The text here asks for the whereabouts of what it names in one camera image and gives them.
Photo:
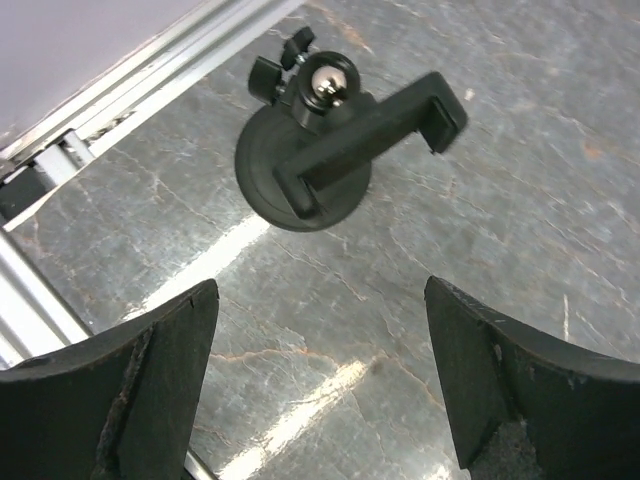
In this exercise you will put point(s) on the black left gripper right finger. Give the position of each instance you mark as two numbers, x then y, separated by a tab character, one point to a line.
579	408

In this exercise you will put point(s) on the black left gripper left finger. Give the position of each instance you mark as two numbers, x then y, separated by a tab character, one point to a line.
118	405

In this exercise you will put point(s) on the black round-base phone stand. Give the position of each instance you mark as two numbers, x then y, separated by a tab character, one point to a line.
303	162

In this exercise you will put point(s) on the aluminium frame rail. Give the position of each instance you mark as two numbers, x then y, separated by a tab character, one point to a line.
66	141

